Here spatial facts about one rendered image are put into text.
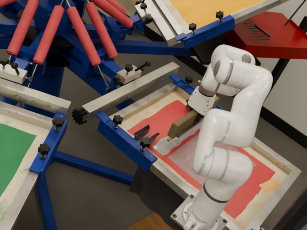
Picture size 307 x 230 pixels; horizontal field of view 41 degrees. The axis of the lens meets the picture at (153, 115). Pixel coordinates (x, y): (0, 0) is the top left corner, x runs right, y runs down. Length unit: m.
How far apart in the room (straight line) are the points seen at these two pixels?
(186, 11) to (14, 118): 1.23
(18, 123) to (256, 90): 1.01
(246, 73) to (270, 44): 1.47
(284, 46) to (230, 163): 1.71
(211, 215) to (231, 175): 0.19
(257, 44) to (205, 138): 1.56
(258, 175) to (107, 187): 1.23
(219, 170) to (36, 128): 0.88
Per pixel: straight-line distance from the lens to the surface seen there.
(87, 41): 2.06
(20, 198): 1.52
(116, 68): 2.09
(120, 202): 2.83
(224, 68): 1.28
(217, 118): 1.20
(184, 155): 1.88
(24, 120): 1.81
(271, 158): 2.09
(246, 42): 2.65
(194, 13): 2.51
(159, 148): 1.85
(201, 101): 1.79
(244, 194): 1.87
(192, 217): 1.39
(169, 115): 2.05
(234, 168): 1.21
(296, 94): 3.90
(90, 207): 2.76
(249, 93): 1.24
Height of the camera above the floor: 2.22
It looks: 39 degrees down
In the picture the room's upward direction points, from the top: 21 degrees clockwise
